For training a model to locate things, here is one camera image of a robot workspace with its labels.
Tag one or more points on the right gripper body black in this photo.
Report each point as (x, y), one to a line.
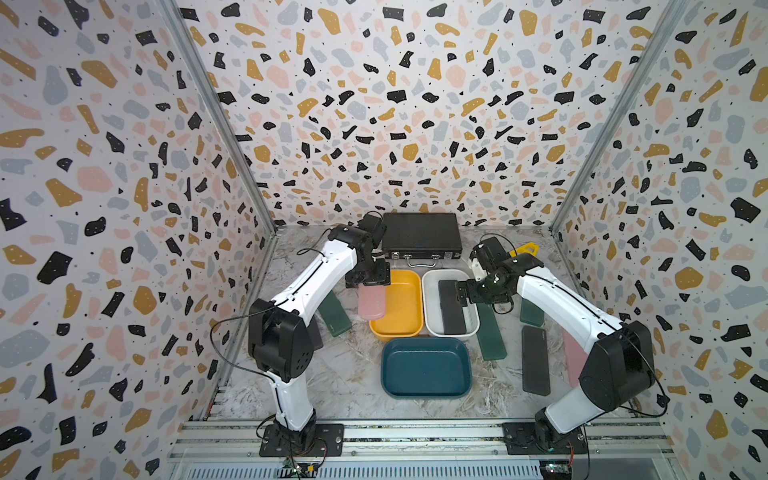
(480, 291)

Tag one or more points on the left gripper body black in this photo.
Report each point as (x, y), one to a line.
(376, 274)

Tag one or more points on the pink pencil case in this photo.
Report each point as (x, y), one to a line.
(371, 302)
(575, 358)

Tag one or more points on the green pencil case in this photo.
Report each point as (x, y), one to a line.
(489, 336)
(531, 315)
(334, 315)

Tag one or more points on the dark grey pencil case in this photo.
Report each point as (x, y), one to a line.
(451, 308)
(535, 364)
(314, 333)

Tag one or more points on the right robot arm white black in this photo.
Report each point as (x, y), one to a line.
(619, 364)

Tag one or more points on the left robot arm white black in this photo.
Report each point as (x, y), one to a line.
(279, 336)

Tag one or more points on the yellow storage box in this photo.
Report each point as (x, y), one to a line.
(403, 316)

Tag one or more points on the white storage box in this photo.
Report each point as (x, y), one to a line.
(432, 311)

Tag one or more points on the teal storage box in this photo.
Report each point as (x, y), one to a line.
(426, 368)

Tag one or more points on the yellow plastic triangle piece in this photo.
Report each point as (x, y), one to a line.
(527, 248)

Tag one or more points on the black briefcase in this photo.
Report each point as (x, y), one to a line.
(421, 236)

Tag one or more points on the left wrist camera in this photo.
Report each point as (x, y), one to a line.
(373, 224)

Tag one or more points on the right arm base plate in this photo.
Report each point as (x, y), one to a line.
(534, 438)

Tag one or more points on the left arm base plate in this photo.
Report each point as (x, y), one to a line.
(316, 440)

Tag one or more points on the aluminium rail front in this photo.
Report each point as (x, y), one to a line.
(608, 448)

